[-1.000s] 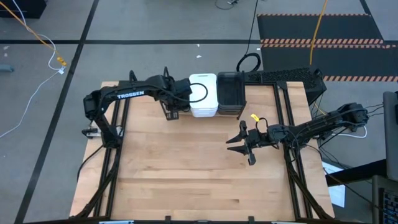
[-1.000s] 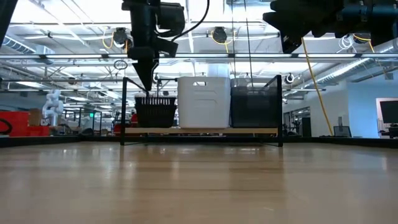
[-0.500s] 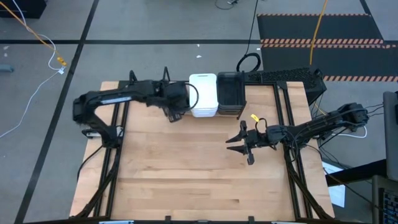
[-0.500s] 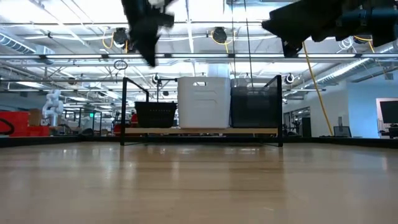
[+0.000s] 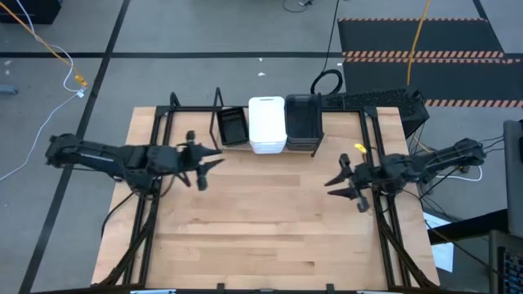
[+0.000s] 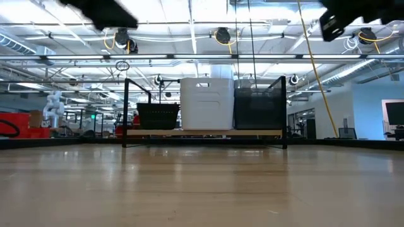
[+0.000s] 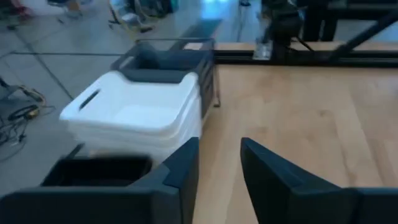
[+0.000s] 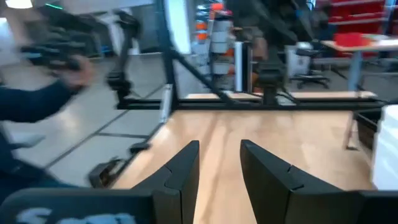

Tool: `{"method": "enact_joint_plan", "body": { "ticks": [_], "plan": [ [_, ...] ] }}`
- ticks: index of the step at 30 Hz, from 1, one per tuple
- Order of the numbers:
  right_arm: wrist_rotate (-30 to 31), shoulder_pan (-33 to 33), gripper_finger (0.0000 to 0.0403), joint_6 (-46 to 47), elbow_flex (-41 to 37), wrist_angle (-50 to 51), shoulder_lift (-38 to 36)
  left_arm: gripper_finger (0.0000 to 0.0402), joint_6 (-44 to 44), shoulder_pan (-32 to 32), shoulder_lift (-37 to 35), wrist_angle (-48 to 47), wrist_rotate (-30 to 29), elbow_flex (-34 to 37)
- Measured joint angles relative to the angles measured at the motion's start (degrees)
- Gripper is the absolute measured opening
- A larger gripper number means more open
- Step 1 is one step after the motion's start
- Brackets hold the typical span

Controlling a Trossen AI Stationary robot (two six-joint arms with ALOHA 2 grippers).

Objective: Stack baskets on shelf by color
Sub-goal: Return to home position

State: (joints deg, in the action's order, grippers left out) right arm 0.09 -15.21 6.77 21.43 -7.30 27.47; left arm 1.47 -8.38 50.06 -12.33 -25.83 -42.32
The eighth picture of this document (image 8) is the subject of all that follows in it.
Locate white orange stacked cylinders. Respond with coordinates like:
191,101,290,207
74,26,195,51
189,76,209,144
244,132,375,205
195,2,234,76

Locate black articulated stand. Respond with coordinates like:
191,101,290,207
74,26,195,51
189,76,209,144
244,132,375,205
105,10,142,110

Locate white board panel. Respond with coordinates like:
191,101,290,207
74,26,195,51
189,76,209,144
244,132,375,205
164,0,192,55

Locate red storage shelf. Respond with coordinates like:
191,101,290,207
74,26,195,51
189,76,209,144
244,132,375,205
316,0,398,35

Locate person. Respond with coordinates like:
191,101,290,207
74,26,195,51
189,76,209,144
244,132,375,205
0,54,95,207

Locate person's hand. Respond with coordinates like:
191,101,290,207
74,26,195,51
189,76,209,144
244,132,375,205
54,55,95,91

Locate black table edge clamp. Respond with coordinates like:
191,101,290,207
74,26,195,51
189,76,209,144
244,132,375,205
88,157,126,188
128,141,152,155

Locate black wire shelf wooden board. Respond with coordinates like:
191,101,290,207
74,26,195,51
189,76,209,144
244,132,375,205
344,107,385,152

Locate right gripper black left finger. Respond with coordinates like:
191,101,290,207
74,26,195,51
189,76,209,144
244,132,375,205
132,140,201,224

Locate black handheld device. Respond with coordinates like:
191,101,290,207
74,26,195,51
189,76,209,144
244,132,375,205
19,4,86,71

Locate red plastic bin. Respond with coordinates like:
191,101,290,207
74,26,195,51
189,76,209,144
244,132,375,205
333,32,364,48

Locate black aluminium table frame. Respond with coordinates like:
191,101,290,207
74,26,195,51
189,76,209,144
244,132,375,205
116,0,387,111

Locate ceiling lamp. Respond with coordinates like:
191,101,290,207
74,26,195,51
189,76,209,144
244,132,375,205
4,0,34,10

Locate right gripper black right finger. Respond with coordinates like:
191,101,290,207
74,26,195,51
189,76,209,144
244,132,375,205
239,139,362,224

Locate white plastic basket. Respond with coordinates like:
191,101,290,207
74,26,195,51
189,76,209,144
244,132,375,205
371,105,398,192

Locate table with blue leg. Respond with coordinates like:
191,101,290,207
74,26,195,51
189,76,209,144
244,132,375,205
321,37,398,91

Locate black office chair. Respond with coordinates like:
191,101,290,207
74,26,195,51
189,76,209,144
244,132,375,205
287,42,331,90

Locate white black upright panel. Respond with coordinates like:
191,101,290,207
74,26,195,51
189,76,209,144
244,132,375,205
234,41,253,93

